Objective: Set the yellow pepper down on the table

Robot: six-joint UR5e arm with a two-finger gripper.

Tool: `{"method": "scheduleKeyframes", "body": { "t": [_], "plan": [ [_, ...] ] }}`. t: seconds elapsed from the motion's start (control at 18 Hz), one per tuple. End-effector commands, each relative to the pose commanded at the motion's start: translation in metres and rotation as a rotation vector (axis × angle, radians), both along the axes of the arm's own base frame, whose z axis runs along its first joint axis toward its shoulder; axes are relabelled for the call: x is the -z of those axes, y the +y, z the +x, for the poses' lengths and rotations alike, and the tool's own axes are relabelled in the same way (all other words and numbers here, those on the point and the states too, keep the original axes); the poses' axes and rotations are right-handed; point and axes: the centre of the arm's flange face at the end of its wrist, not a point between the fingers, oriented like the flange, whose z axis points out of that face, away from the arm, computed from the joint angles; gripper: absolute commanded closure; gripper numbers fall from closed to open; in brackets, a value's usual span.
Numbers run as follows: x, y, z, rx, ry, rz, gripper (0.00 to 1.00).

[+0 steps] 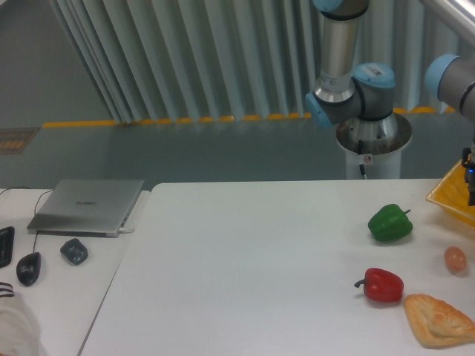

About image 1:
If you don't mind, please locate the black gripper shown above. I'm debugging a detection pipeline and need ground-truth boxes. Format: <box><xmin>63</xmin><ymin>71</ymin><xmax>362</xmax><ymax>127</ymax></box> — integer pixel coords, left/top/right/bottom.
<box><xmin>461</xmin><ymin>148</ymin><xmax>475</xmax><ymax>206</ymax></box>

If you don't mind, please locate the black computer mouse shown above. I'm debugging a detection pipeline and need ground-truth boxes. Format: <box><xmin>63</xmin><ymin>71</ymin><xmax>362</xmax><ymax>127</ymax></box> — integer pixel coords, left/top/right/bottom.
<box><xmin>16</xmin><ymin>252</ymin><xmax>42</xmax><ymax>287</ymax></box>

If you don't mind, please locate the white sleeved forearm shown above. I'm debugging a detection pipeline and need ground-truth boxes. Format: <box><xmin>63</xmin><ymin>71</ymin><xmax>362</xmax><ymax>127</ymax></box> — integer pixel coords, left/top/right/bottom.
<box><xmin>1</xmin><ymin>282</ymin><xmax>39</xmax><ymax>355</ymax></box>

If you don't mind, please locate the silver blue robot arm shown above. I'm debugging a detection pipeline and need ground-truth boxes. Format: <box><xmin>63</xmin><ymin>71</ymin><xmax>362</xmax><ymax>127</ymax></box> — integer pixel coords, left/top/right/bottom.
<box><xmin>305</xmin><ymin>1</ymin><xmax>474</xmax><ymax>206</ymax></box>

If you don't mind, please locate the green bell pepper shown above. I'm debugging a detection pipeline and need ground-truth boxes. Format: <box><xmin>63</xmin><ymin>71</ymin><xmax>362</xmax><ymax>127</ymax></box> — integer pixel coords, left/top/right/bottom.
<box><xmin>367</xmin><ymin>203</ymin><xmax>413</xmax><ymax>243</ymax></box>

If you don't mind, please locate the red bell pepper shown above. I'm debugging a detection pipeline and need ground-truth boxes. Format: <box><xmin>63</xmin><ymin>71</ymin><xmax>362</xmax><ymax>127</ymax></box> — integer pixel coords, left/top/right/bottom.
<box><xmin>354</xmin><ymin>268</ymin><xmax>404</xmax><ymax>303</ymax></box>

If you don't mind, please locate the yellow plastic basket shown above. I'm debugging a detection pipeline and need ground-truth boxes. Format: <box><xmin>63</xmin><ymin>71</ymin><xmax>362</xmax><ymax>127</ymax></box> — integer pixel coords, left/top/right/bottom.
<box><xmin>426</xmin><ymin>163</ymin><xmax>474</xmax><ymax>227</ymax></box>

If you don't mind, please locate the brown egg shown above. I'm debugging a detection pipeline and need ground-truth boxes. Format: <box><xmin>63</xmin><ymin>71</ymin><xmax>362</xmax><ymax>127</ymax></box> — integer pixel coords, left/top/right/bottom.
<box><xmin>444</xmin><ymin>246</ymin><xmax>467</xmax><ymax>274</ymax></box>

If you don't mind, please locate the golden pastry bread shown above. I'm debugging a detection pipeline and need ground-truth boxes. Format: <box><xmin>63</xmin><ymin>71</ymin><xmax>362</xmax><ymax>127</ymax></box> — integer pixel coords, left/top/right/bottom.
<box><xmin>403</xmin><ymin>294</ymin><xmax>474</xmax><ymax>349</ymax></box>

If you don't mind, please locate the white folding partition screen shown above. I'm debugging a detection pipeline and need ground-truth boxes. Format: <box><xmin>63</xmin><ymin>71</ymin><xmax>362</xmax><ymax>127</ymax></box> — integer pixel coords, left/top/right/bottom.
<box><xmin>52</xmin><ymin>1</ymin><xmax>474</xmax><ymax>124</ymax></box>

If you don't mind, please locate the silver closed laptop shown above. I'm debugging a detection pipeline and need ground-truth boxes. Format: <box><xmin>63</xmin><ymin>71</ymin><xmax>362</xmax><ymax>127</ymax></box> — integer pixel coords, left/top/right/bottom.
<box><xmin>27</xmin><ymin>179</ymin><xmax>143</xmax><ymax>237</ymax></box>

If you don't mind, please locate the dark grey small device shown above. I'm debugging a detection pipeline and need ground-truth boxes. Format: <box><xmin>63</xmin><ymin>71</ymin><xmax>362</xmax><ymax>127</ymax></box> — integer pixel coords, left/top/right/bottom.
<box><xmin>60</xmin><ymin>238</ymin><xmax>88</xmax><ymax>266</ymax></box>

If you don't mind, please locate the black keyboard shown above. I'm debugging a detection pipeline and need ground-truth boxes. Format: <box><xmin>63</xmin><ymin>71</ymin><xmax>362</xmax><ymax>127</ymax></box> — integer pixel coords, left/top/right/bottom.
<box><xmin>0</xmin><ymin>226</ymin><xmax>15</xmax><ymax>268</ymax></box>

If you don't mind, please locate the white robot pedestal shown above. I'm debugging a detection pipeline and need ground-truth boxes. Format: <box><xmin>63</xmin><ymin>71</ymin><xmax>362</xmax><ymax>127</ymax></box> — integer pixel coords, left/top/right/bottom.
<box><xmin>336</xmin><ymin>113</ymin><xmax>413</xmax><ymax>179</ymax></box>

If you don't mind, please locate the black mouse cable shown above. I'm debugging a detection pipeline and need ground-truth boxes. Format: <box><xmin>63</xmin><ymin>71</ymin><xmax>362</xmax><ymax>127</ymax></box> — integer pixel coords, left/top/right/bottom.
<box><xmin>0</xmin><ymin>186</ymin><xmax>53</xmax><ymax>254</ymax></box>

